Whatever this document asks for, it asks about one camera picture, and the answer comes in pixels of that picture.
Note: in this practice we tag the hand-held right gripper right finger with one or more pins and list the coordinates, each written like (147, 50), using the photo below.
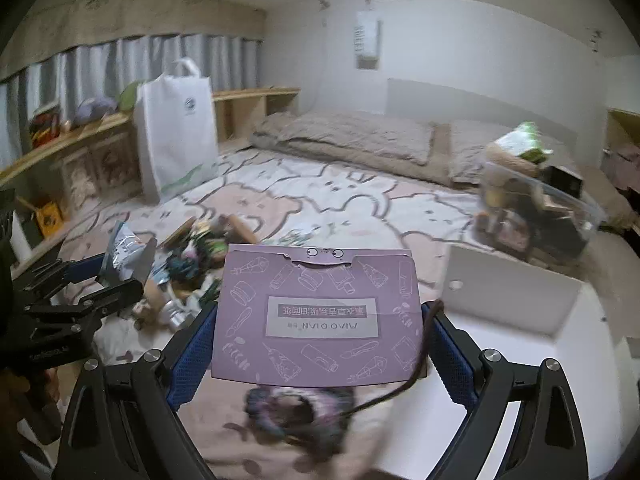
(450, 355)

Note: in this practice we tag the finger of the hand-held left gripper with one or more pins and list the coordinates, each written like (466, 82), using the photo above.
(82, 270)
(112, 297)

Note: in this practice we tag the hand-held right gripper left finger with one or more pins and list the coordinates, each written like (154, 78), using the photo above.
(192, 355)

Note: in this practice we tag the white blue medicine sachet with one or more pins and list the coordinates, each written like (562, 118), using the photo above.
(125, 252)

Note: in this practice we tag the dark lace scrunchie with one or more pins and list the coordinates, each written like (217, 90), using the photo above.
(270, 405)

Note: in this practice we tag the purple paper packet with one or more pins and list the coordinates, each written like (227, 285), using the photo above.
(320, 350)

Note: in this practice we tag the large white cardboard box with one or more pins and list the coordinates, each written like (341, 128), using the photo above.
(575, 385)

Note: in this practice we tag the silver metal cuff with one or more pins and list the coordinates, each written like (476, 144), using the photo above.
(177, 317)

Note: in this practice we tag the yellow black box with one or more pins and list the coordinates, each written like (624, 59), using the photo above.
(49, 220)

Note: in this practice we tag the beige wooden piece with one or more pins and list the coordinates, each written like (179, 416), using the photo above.
(242, 230)

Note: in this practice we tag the wooden bedside shelf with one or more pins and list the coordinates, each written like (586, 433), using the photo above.
(75, 135)

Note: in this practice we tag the clear plastic storage bin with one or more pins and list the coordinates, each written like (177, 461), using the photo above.
(540, 225)

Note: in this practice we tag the purple plush toy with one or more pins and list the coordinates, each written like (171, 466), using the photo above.
(95, 107)

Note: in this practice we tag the white tote bag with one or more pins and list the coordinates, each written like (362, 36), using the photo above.
(175, 135)

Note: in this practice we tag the beige folded blanket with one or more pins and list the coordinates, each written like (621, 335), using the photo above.
(440, 160)

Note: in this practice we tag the bear print bedsheet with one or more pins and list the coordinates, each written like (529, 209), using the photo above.
(325, 200)

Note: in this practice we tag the beige plush towel roll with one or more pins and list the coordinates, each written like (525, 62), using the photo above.
(510, 160)

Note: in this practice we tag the beige quilted pillow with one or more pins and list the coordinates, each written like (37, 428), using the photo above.
(340, 132)
(470, 150)

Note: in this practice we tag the black rectangular box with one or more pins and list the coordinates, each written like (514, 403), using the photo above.
(562, 180)

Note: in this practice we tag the green snack packet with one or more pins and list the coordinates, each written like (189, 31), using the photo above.
(525, 142)

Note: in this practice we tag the grey curtain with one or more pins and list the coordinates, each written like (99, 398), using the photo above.
(150, 55)

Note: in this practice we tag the white headboard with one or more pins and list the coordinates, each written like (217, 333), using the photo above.
(475, 100)

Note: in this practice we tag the pile of pinkish clothes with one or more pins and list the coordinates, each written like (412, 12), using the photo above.
(622, 165)

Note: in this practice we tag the beige curtain valance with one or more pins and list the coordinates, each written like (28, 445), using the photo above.
(125, 15)

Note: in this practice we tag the wooden closet niche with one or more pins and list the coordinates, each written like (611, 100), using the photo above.
(620, 120)

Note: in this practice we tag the white hanging wall organizer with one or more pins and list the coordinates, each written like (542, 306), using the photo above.
(366, 40)

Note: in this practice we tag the small wall hook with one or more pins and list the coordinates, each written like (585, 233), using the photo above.
(323, 5)

